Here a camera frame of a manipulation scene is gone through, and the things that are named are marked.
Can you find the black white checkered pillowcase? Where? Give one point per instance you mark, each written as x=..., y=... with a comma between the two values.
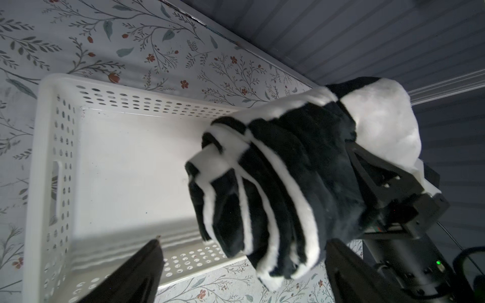
x=275, y=183

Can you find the floral patterned table mat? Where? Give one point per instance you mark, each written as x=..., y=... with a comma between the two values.
x=140, y=44

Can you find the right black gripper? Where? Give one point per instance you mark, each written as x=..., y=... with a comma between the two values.
x=405, y=210

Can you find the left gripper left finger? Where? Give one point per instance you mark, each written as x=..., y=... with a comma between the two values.
x=137, y=280

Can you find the white perforated plastic basket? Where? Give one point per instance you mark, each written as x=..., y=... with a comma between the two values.
x=107, y=175

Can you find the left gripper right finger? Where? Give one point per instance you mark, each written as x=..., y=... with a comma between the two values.
x=352, y=280

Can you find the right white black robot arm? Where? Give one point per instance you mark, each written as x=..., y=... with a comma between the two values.
x=417, y=265

